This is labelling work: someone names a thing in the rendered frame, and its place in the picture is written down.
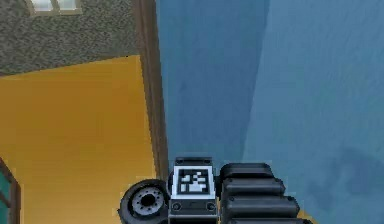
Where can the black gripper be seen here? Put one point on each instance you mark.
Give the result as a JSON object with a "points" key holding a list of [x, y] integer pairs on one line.
{"points": [[145, 202]]}

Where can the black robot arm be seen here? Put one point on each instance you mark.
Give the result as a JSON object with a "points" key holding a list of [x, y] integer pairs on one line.
{"points": [[253, 196]]}

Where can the brown framed teal door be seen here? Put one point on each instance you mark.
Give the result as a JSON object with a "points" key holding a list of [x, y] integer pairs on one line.
{"points": [[7, 196]]}

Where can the white framed window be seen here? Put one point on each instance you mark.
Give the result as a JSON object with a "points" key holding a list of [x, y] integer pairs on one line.
{"points": [[55, 6]]}

